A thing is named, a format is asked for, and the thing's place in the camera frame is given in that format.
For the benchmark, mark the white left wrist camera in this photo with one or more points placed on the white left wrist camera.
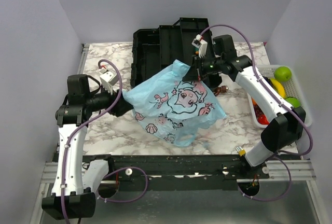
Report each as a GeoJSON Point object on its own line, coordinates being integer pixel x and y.
{"type": "Point", "coordinates": [108, 79]}

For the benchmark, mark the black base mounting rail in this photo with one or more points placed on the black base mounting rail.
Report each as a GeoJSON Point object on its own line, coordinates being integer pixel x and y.
{"type": "Point", "coordinates": [178, 172]}

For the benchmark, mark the yellow banana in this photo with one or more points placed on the yellow banana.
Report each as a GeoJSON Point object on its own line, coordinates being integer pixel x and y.
{"type": "Point", "coordinates": [278, 87]}

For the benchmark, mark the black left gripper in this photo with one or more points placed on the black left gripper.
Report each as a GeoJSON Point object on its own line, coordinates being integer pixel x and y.
{"type": "Point", "coordinates": [119, 107]}

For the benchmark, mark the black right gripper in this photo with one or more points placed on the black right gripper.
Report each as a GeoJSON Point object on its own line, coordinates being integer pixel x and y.
{"type": "Point", "coordinates": [195, 69]}

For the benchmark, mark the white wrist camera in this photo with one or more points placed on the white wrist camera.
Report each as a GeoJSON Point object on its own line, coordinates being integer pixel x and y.
{"type": "Point", "coordinates": [108, 79]}
{"type": "Point", "coordinates": [199, 43]}

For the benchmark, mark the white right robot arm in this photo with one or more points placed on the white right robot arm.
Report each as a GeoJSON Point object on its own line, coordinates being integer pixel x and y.
{"type": "Point", "coordinates": [285, 122]}

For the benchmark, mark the green apple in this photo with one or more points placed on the green apple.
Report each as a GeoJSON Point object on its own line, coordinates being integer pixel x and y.
{"type": "Point", "coordinates": [282, 74]}

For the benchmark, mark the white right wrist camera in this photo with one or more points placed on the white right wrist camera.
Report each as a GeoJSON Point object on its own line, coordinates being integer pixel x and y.
{"type": "Point", "coordinates": [199, 43]}

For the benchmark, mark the brown small figurine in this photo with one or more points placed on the brown small figurine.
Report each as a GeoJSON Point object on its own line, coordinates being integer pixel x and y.
{"type": "Point", "coordinates": [220, 90]}

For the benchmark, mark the red strawberry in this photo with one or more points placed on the red strawberry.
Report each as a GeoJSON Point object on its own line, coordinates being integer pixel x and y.
{"type": "Point", "coordinates": [262, 120]}

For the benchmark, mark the light blue printed plastic bag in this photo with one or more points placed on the light blue printed plastic bag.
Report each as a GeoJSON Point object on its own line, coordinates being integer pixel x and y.
{"type": "Point", "coordinates": [171, 109]}

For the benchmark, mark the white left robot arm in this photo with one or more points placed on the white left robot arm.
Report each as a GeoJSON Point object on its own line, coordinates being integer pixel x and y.
{"type": "Point", "coordinates": [73, 195]}

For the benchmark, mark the red purple grape bunch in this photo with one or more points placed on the red purple grape bunch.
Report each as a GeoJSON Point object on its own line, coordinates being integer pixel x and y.
{"type": "Point", "coordinates": [258, 111]}

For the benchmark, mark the black open toolbox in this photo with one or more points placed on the black open toolbox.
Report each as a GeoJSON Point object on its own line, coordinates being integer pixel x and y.
{"type": "Point", "coordinates": [155, 49]}

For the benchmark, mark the white plastic fruit basket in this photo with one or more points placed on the white plastic fruit basket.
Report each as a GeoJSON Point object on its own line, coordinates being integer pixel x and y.
{"type": "Point", "coordinates": [292, 89]}

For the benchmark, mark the yellow connector plug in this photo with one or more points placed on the yellow connector plug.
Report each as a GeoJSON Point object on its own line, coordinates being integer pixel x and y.
{"type": "Point", "coordinates": [241, 152]}

